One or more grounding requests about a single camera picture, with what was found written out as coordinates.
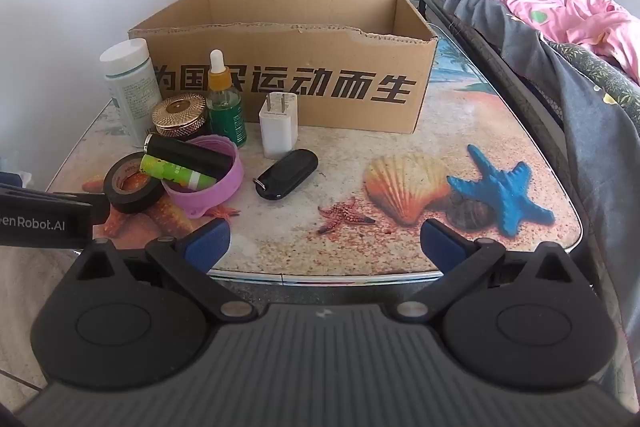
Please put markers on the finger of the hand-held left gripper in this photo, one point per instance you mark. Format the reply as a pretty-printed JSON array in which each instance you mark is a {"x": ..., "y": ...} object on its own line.
[{"x": 75, "y": 201}]

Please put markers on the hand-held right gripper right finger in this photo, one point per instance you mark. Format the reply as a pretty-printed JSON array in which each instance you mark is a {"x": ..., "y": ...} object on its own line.
[{"x": 442, "y": 243}]

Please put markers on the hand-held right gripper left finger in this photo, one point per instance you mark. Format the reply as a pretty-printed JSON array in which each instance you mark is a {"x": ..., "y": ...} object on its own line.
[{"x": 207, "y": 241}]

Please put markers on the black tape roll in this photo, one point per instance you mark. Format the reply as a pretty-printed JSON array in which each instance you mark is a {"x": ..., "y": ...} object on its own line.
[{"x": 114, "y": 197}]

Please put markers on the pink silicone bowl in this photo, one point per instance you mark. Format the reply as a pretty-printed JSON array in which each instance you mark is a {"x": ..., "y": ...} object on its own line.
[{"x": 225, "y": 192}]

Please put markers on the black flashlight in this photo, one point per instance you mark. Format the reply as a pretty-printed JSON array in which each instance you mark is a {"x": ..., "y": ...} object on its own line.
[{"x": 200, "y": 157}]

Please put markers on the green lip balm tube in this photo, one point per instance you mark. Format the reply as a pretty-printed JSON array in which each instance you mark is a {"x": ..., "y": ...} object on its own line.
[{"x": 165, "y": 168}]

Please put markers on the black key fob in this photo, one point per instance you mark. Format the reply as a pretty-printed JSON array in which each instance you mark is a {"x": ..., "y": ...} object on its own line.
[{"x": 287, "y": 174}]

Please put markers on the green dropper bottle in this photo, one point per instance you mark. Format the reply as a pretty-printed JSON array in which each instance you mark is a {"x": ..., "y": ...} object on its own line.
[{"x": 225, "y": 117}]

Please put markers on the gold lidded jar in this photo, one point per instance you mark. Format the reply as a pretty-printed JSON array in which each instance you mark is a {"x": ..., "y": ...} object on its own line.
[{"x": 180, "y": 114}]

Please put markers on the white charger plug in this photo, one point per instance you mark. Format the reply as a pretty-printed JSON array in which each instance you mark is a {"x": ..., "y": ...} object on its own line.
[{"x": 277, "y": 132}]

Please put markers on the white plastic bottle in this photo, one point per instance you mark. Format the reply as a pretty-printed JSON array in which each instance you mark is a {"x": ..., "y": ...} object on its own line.
[{"x": 127, "y": 82}]

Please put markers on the brown cardboard box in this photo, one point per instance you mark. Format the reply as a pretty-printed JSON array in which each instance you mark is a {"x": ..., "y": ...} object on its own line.
[{"x": 325, "y": 57}]

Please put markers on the grey blanket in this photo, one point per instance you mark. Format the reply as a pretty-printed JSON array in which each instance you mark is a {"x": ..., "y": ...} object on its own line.
[{"x": 590, "y": 137}]

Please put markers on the dark floral quilt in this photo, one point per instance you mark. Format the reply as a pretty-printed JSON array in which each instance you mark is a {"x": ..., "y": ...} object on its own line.
[{"x": 590, "y": 67}]

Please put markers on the pink blanket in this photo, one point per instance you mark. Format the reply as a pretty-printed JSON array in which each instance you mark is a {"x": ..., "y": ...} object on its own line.
[{"x": 550, "y": 7}]

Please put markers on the dark bed frame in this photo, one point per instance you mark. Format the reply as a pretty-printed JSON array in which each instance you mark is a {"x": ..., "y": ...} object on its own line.
[{"x": 500, "y": 67}]

